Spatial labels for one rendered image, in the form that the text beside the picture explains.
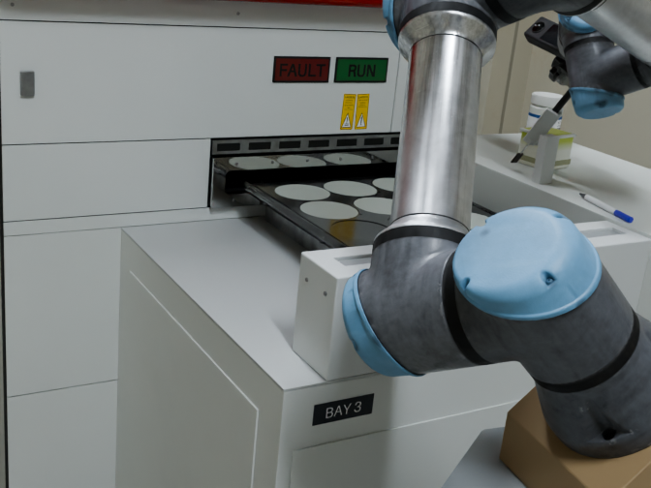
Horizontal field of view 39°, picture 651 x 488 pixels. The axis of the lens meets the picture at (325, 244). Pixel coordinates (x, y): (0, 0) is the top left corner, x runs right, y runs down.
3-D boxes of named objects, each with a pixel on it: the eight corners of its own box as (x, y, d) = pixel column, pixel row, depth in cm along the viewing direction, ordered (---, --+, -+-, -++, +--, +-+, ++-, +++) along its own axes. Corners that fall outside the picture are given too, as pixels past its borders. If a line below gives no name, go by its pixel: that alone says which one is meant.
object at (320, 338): (290, 350, 124) (299, 252, 119) (589, 301, 151) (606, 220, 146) (325, 381, 116) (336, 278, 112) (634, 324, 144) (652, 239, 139)
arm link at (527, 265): (628, 378, 81) (558, 280, 75) (495, 394, 90) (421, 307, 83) (641, 275, 89) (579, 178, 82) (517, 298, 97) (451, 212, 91)
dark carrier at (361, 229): (251, 186, 169) (251, 183, 169) (406, 176, 186) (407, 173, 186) (349, 250, 141) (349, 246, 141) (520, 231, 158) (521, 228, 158)
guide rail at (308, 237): (264, 220, 175) (265, 204, 174) (274, 219, 176) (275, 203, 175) (417, 327, 135) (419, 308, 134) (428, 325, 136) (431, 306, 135)
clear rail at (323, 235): (240, 188, 169) (240, 180, 169) (247, 187, 170) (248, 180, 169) (345, 258, 139) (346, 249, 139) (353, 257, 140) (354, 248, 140)
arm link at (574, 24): (563, 37, 139) (554, -16, 141) (561, 63, 149) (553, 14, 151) (617, 27, 137) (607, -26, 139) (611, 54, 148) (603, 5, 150)
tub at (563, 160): (513, 162, 176) (519, 127, 174) (539, 159, 181) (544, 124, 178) (544, 172, 171) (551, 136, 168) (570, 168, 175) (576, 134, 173)
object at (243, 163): (207, 205, 171) (210, 155, 168) (404, 192, 193) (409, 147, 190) (211, 208, 170) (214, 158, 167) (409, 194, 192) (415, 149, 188)
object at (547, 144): (515, 175, 166) (527, 102, 162) (532, 174, 168) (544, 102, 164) (538, 185, 161) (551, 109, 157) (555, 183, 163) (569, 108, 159)
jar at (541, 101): (517, 135, 200) (525, 91, 197) (542, 134, 204) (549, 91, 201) (540, 143, 195) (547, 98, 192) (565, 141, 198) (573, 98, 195)
